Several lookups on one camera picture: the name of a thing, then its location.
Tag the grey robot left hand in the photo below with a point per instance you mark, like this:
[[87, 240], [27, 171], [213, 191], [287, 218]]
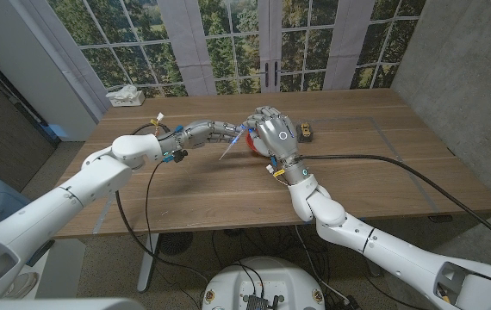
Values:
[[198, 134]]

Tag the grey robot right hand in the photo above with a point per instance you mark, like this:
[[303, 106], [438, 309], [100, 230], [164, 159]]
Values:
[[280, 138]]

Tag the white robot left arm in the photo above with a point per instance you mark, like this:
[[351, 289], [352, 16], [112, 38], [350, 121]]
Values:
[[56, 206]]

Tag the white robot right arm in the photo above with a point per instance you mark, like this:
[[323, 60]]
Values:
[[379, 249]]

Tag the red bowl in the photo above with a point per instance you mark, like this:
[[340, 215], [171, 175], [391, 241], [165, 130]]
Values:
[[251, 144]]

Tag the small black yellow toy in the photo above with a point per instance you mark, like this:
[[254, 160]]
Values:
[[306, 132]]

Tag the white power strip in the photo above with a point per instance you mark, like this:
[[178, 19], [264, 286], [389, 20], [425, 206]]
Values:
[[130, 102]]

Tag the white crumpled tissue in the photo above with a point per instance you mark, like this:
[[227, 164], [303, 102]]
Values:
[[122, 91]]

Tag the printed window backdrop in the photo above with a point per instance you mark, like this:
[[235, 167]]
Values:
[[228, 43]]

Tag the round black fan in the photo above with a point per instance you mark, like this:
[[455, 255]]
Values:
[[175, 243]]

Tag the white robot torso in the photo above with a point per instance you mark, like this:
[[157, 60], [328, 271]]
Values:
[[267, 275]]

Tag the white table leg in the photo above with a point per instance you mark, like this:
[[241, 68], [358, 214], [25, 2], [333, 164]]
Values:
[[147, 267]]

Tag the blue black foot pedal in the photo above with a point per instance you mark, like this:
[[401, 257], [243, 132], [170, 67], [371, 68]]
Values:
[[41, 252]]

